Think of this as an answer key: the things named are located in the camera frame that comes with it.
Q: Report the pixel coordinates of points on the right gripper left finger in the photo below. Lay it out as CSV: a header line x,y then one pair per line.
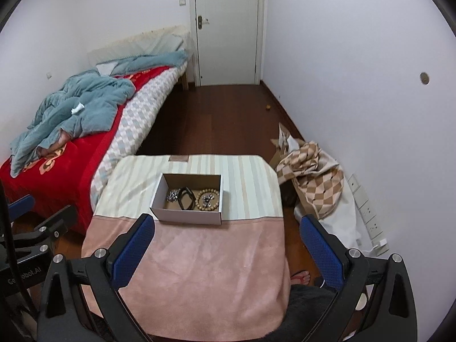
x,y
111,269

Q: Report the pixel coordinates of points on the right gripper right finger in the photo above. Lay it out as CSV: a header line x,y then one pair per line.
x,y
344,270

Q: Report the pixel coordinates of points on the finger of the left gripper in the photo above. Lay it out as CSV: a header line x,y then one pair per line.
x,y
20,207

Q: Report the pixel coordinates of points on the white power strip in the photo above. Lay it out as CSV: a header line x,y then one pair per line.
x,y
377,244

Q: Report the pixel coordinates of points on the red blanket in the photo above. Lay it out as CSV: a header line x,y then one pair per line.
x,y
63,178

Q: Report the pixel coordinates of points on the checkered brown cloth pile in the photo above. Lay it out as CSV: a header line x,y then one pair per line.
x,y
320,184

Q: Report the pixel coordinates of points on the white cardboard box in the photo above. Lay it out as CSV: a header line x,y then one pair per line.
x,y
208,189

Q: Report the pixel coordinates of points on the black wristband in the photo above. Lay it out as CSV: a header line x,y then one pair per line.
x,y
186,199

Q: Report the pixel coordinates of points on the blue-grey quilt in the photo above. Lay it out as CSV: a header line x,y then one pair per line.
x,y
86,104

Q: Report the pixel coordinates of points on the checkered bed sheet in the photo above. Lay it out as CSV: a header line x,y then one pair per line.
x,y
152,88

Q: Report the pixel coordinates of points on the striped pillow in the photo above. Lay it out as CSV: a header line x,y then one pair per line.
x,y
155,42

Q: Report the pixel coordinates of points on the white door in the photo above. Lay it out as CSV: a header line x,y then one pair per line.
x,y
229,50

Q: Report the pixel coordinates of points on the door handle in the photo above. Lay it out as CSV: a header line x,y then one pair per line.
x,y
201,22

